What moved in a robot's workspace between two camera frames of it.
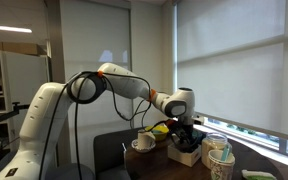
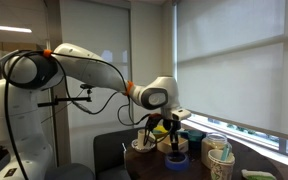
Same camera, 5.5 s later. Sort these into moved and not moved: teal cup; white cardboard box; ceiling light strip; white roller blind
Moved: white cardboard box
Not moved: teal cup; ceiling light strip; white roller blind
